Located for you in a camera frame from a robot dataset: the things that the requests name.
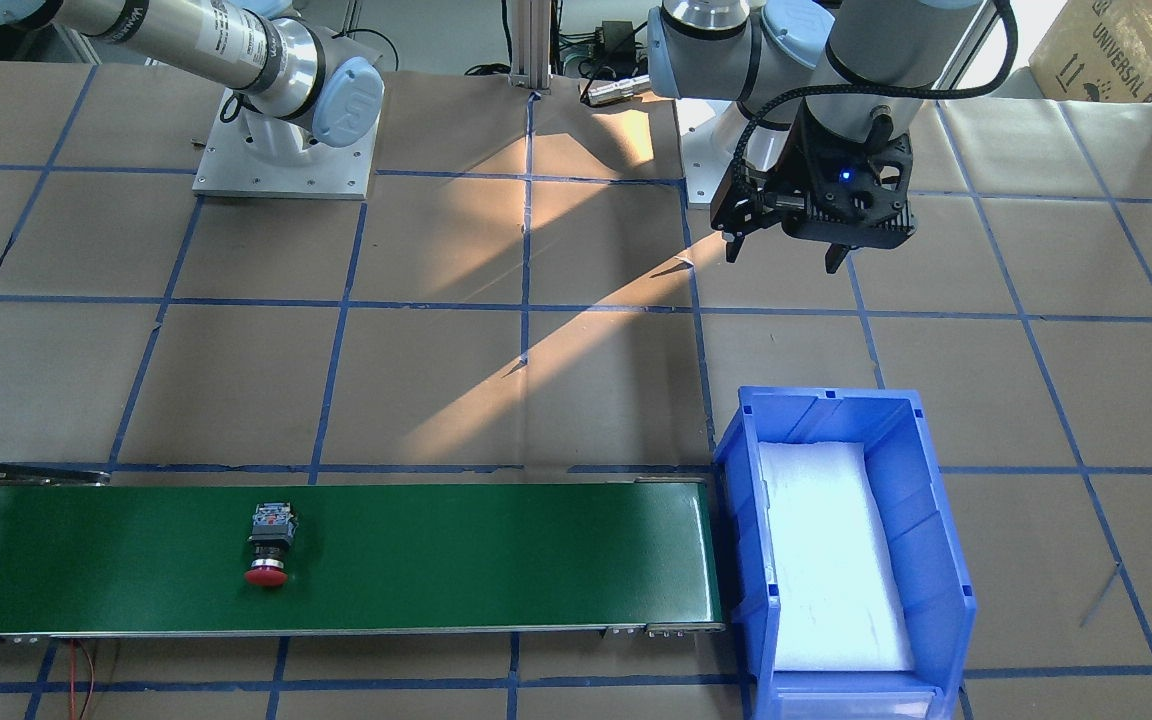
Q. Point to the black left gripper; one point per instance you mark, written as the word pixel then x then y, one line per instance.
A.
pixel 809 158

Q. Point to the red push button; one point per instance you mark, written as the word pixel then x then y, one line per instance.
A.
pixel 274 525

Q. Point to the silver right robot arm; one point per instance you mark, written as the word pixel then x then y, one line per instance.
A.
pixel 284 67

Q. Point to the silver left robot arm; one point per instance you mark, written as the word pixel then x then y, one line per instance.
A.
pixel 824 100

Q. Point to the blue plastic bin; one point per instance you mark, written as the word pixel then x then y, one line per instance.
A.
pixel 936 592

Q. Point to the black power adapter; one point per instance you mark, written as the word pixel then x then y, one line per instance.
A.
pixel 615 38

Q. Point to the white foam pad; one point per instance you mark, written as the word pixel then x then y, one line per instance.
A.
pixel 840 606

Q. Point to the cardboard box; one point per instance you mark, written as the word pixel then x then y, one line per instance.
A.
pixel 1097 51

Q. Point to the green conveyor belt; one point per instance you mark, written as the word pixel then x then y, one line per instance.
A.
pixel 83 561

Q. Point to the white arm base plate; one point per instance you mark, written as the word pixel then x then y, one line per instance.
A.
pixel 708 131
pixel 250 156

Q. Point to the aluminium frame post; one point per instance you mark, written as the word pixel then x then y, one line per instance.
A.
pixel 531 25

